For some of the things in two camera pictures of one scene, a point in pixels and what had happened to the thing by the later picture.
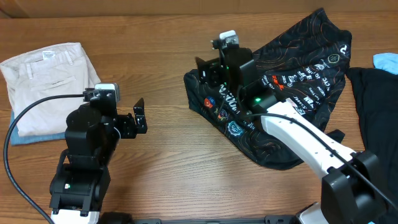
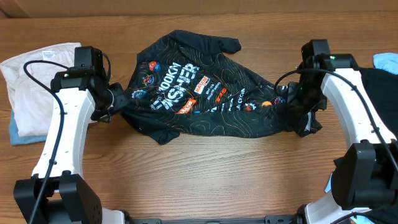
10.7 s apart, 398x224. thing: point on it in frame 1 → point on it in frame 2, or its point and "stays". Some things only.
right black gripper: [204, 69] → [293, 99]
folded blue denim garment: [15, 139] stays
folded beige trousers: [61, 71] stays
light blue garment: [388, 61] stays
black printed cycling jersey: [305, 67] → [186, 81]
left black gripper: [129, 129] → [122, 101]
